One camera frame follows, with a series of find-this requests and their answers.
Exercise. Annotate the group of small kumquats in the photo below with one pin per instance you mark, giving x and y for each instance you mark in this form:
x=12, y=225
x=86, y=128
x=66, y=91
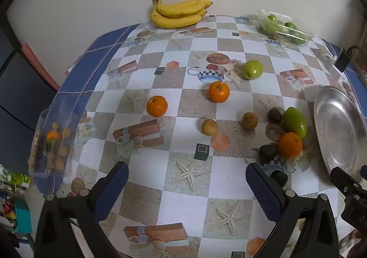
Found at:
x=66, y=132

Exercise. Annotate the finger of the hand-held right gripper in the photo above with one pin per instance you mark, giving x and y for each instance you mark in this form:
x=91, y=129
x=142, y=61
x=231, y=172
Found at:
x=344, y=183
x=364, y=172

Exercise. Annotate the clear plastic kumquat box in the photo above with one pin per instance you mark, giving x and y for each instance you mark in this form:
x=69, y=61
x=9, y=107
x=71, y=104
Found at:
x=57, y=117

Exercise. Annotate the clear plastic jujube box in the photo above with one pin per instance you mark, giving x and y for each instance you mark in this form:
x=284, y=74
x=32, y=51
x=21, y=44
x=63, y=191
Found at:
x=263, y=14

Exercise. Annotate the round metal plate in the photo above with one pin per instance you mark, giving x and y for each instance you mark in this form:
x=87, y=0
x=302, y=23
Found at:
x=338, y=126

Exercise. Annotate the teal box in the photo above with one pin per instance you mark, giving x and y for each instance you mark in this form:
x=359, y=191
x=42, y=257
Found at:
x=24, y=216

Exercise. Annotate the dark cherry with stem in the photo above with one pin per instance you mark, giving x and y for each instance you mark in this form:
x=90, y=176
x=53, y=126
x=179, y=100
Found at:
x=275, y=115

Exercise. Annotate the yellow banana bunch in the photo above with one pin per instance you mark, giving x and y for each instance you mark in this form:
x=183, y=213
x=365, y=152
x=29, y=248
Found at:
x=177, y=20

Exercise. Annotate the round green jujube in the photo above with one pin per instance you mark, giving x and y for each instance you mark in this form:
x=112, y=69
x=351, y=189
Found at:
x=253, y=69

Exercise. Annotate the black charger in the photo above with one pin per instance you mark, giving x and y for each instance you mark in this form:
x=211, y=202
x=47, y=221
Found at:
x=342, y=60

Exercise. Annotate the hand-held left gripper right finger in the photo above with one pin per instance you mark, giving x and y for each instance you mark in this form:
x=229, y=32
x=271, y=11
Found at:
x=261, y=189

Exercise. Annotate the elongated green jujube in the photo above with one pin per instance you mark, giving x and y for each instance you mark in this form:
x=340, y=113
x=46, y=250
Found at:
x=295, y=121

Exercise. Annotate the orange tangerine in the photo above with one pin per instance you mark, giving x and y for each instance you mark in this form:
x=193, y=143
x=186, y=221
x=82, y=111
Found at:
x=290, y=145
x=156, y=106

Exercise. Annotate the green packet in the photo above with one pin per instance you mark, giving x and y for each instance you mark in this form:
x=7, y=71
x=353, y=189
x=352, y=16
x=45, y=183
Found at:
x=14, y=177

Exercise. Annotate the group of small green jujubes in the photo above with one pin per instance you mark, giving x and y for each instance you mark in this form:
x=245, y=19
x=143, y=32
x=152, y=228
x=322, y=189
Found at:
x=271, y=18

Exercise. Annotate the brown longan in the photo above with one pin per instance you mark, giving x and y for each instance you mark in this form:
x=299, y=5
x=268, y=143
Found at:
x=209, y=127
x=249, y=121

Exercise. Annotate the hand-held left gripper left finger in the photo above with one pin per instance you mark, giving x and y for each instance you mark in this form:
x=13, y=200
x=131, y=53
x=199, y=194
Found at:
x=114, y=186

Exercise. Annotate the tangerine with stem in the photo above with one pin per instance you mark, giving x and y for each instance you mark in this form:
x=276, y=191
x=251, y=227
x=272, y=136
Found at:
x=218, y=92

